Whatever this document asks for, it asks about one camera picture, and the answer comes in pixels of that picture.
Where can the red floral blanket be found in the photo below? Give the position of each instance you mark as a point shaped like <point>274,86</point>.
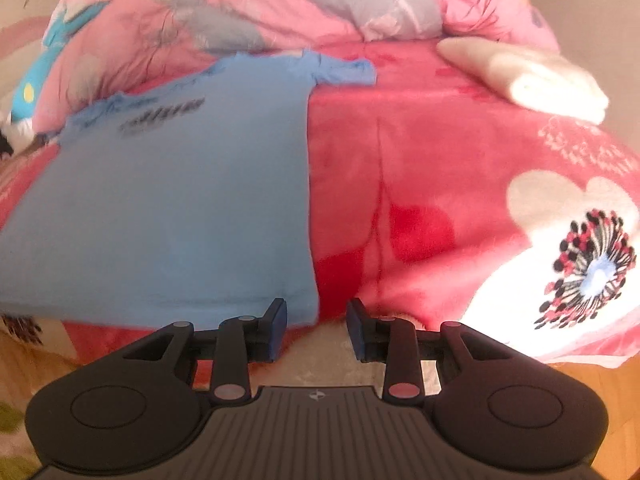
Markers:
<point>425,160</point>

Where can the blue printed t-shirt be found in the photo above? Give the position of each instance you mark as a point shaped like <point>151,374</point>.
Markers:
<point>175,200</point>

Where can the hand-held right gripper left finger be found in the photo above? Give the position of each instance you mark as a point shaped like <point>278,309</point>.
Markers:
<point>277,330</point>

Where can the pink floral quilt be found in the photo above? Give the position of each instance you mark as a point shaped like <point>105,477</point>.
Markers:
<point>280,5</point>

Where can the pink and cream headboard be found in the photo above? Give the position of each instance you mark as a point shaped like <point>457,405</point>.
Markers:
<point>15,40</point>

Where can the cream folded towel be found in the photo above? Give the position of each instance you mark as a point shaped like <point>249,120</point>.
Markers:
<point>540,77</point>

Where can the blue printed bedding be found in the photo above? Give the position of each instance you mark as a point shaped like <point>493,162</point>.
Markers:
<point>30,90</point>

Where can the white pillow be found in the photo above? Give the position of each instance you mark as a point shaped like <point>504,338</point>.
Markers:
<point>17,132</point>

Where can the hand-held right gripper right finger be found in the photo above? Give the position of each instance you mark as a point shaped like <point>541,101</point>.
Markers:
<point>356,330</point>

